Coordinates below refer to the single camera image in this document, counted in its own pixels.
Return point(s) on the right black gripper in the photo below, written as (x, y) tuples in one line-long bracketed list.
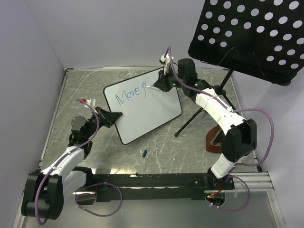
[(162, 82)]

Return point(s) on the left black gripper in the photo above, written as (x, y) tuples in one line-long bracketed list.
[(108, 118)]

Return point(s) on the white whiteboard black frame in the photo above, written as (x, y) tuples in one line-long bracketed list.
[(144, 109)]

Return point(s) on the blue marker cap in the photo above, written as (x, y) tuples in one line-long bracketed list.
[(144, 153)]

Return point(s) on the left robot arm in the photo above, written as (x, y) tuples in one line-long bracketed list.
[(46, 190)]

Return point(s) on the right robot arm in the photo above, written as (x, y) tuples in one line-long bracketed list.
[(240, 134)]

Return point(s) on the black perforated music stand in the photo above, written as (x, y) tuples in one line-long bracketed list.
[(260, 38)]

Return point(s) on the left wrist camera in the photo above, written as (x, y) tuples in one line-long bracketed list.
[(91, 101)]

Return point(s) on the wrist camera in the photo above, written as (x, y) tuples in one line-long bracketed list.
[(165, 60), (91, 101)]

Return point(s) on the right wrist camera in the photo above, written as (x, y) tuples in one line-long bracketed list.
[(165, 60)]

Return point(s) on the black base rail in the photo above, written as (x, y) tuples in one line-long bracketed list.
[(164, 186)]

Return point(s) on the aluminium frame rail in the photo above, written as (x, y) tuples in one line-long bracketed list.
[(256, 181)]

